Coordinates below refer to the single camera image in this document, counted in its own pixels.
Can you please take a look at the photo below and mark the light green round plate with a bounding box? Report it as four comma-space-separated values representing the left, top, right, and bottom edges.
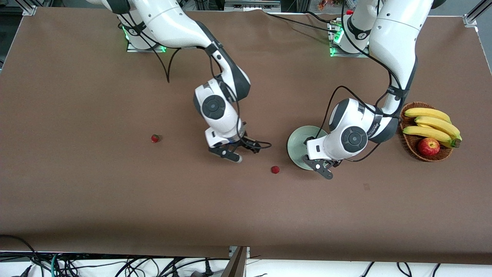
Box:
287, 125, 329, 171

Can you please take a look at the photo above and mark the brown wicker basket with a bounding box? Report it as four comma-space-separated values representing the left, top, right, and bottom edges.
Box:
398, 102, 454, 162

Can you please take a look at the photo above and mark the red apple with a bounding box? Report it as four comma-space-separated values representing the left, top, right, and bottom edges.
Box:
417, 138, 440, 157

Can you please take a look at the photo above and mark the yellow banana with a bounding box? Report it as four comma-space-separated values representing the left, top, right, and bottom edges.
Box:
402, 125, 462, 149
414, 115, 462, 141
404, 107, 452, 124

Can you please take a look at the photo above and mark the brown table cover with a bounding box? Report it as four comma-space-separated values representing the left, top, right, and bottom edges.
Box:
0, 7, 492, 266

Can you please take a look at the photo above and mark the grey box behind table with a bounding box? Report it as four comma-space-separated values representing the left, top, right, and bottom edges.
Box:
224, 0, 282, 12

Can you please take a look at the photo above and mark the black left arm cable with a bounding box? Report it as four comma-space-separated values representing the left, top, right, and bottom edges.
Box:
306, 0, 404, 162

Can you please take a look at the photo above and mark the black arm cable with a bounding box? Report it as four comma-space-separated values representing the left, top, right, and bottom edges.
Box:
117, 15, 273, 154
306, 0, 404, 162

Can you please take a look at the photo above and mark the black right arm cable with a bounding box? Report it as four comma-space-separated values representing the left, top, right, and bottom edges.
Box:
117, 15, 273, 154

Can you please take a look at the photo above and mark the silver metal bracket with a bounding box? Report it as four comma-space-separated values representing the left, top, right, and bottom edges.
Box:
229, 246, 250, 259

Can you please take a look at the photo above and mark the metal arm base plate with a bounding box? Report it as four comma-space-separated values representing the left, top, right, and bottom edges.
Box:
126, 21, 170, 53
328, 19, 371, 58

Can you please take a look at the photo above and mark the dark table post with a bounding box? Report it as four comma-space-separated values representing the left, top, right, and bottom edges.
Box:
221, 246, 248, 277

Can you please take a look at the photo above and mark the black cable on table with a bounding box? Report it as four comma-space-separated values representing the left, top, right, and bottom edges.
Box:
267, 12, 336, 34

